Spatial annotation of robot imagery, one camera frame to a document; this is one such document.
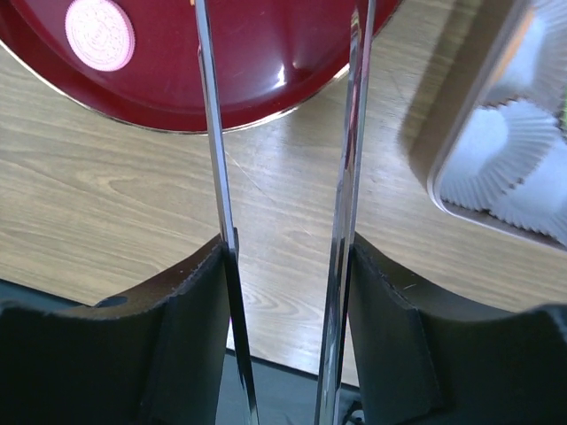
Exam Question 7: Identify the steel serving tongs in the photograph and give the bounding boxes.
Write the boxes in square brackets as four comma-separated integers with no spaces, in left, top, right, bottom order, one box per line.
[192,1,377,424]

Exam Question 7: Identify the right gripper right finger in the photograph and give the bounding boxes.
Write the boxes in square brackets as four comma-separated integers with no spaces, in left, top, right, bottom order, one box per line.
[348,236,566,424]

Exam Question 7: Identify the gold cookie tin box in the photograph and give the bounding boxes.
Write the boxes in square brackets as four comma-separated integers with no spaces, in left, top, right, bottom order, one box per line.
[409,1,566,251]

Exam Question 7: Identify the round red tray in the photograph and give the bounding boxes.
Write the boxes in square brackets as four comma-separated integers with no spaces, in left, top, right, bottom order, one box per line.
[0,0,407,135]

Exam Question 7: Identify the pink cookie lower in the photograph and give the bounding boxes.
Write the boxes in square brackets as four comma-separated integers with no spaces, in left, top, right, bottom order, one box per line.
[65,0,136,72]

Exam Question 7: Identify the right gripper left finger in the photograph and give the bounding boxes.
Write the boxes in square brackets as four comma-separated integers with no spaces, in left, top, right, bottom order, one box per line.
[1,238,229,424]

